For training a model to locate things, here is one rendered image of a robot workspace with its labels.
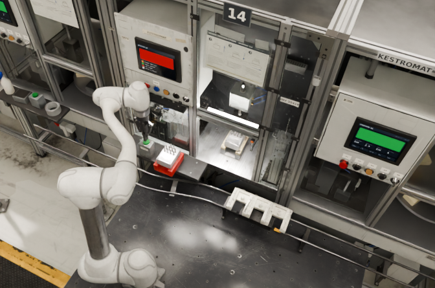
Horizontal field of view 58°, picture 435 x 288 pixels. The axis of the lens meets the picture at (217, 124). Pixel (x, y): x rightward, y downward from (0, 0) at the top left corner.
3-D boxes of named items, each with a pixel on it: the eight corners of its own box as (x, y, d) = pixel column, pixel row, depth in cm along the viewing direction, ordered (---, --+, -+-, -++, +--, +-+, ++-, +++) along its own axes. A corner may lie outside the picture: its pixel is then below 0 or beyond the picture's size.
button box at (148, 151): (140, 155, 246) (138, 143, 238) (146, 146, 251) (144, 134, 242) (151, 159, 244) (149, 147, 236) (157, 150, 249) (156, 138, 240)
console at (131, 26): (123, 86, 221) (110, 15, 186) (149, 57, 239) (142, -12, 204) (189, 110, 211) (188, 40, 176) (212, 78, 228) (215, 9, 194)
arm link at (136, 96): (151, 98, 218) (127, 98, 218) (149, 77, 206) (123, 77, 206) (149, 112, 211) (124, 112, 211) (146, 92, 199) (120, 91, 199)
